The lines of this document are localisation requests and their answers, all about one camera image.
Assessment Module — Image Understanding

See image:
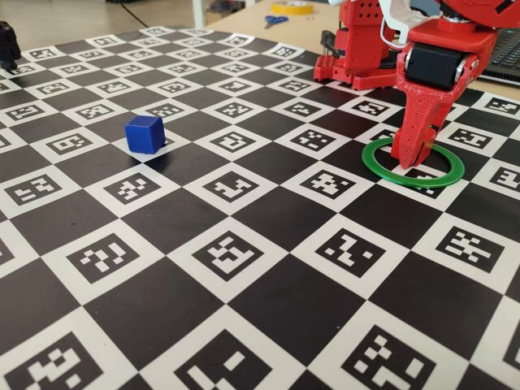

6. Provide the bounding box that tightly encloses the black white marker mat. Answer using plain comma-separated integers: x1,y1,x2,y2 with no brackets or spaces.
0,24,520,390

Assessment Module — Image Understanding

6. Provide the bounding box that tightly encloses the yellow tape roll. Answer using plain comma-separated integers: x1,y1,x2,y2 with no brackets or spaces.
271,0,314,16

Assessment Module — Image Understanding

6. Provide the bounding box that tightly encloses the green ring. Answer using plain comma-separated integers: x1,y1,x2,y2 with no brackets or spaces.
361,136,465,189

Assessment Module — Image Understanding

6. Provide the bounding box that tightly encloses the black camera stand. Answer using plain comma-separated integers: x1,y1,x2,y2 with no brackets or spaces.
0,20,22,75

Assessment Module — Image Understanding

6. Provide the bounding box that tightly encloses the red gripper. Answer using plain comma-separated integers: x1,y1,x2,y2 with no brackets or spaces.
396,19,499,170

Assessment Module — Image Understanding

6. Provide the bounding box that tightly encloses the blue cube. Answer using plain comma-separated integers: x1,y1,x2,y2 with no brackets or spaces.
123,115,166,155

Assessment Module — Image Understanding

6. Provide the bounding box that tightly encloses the red robot base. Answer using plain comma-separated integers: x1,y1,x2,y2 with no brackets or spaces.
312,52,401,91

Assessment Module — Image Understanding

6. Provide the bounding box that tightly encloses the white red servo cable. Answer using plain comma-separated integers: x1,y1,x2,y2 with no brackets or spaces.
379,18,401,49

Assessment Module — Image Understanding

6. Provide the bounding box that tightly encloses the black laptop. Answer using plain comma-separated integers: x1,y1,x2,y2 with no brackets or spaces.
479,28,520,86

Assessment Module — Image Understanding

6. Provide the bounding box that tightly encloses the black floor cable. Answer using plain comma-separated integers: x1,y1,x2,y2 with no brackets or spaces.
117,0,141,20

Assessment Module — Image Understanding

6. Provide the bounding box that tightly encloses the black base clamp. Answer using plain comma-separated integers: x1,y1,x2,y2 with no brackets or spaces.
320,30,336,57

